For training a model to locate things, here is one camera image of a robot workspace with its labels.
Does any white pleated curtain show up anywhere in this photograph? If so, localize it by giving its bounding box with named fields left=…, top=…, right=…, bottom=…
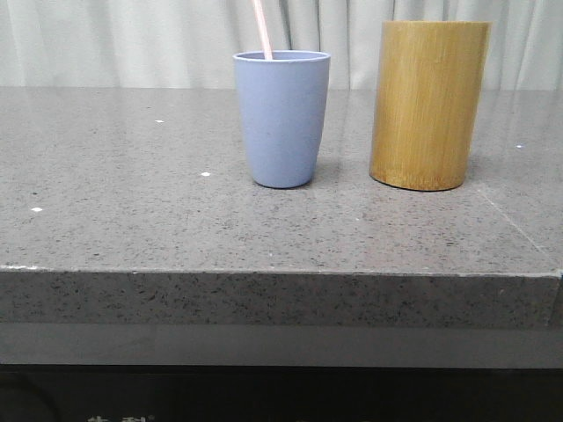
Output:
left=1, top=1, right=562, bottom=91

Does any dark cabinet front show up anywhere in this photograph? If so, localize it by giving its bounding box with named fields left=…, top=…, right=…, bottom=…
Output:
left=1, top=365, right=562, bottom=421

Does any bamboo cylinder holder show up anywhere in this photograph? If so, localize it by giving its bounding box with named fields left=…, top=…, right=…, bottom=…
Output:
left=369, top=20, right=492, bottom=192

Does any blue plastic cup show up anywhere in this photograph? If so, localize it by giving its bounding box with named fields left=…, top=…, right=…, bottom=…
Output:
left=233, top=50, right=331, bottom=189

